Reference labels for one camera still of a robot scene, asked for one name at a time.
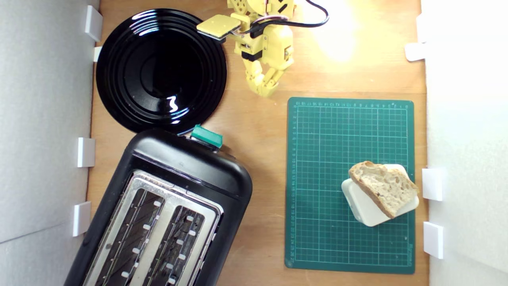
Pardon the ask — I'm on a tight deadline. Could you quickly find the brown bread slice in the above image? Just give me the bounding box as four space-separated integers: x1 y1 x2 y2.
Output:
348 161 419 219

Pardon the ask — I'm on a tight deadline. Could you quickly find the green toaster lever knob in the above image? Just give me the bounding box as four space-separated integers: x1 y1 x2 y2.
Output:
190 124 223 149

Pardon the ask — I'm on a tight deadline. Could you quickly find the black two-slot toaster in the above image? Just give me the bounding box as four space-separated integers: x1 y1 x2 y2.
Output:
63 128 253 286

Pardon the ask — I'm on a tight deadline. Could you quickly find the green cutting mat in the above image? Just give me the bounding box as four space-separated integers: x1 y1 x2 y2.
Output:
285 97 416 274

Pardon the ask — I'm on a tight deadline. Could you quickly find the black plate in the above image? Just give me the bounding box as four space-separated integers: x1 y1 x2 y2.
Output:
96 8 227 134

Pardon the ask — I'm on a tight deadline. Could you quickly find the white block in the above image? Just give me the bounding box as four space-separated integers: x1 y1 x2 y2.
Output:
341 164 420 227

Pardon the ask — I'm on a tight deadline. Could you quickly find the black cable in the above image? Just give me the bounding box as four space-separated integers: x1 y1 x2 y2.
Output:
238 0 329 37

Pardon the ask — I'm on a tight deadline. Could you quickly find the wrist camera on yellow mount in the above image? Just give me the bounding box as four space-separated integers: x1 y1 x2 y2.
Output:
196 15 241 43

